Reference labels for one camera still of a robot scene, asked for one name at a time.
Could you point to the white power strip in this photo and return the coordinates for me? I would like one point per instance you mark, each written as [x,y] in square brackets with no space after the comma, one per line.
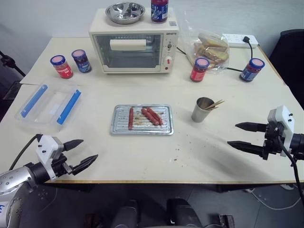
[234,40]

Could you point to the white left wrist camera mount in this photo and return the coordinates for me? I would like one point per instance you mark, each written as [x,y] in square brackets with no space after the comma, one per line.
[45,147]

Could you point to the red sausage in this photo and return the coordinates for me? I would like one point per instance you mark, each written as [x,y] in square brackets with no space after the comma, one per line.
[149,116]
[130,118]
[155,115]

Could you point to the metal baking tray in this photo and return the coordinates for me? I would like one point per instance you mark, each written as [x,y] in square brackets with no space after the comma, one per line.
[142,129]

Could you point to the tall blue label jam jar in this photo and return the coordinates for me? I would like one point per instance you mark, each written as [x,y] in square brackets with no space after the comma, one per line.
[159,12]

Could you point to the stainless steel bowl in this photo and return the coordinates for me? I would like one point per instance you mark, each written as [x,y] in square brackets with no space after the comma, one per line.
[125,12]

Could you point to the clear plastic bread bag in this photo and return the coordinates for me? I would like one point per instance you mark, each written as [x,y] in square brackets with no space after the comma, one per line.
[190,31]

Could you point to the toasted bread slice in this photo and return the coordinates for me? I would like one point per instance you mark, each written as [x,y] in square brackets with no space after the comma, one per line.
[211,51]
[213,42]

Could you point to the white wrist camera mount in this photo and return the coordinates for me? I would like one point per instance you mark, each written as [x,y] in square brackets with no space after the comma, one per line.
[282,116]
[45,147]

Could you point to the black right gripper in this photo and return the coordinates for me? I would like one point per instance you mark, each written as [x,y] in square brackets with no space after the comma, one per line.
[273,142]

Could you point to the cream toaster oven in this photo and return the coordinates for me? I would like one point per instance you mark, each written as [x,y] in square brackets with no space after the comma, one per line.
[133,31]

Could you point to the stainless steel cup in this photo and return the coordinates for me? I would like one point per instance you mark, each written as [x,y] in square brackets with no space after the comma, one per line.
[200,114]

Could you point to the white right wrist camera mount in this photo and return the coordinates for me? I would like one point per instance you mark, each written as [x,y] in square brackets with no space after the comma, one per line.
[282,116]

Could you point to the black stand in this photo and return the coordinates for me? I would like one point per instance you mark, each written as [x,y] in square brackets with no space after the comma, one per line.
[10,63]

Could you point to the red label jam jar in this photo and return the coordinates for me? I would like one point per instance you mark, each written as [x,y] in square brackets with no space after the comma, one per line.
[62,67]
[199,71]

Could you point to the dark rounded shape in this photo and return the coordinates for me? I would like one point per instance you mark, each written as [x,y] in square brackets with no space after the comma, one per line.
[183,213]
[126,213]

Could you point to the black chair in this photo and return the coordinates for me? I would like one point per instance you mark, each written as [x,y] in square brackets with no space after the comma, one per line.
[289,61]

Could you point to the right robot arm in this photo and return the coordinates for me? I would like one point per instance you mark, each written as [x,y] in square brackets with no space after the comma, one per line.
[298,142]

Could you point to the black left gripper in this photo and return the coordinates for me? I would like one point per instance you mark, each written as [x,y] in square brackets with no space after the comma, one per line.
[60,166]

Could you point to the clear container with blue latches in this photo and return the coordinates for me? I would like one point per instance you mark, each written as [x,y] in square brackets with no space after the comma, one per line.
[47,104]

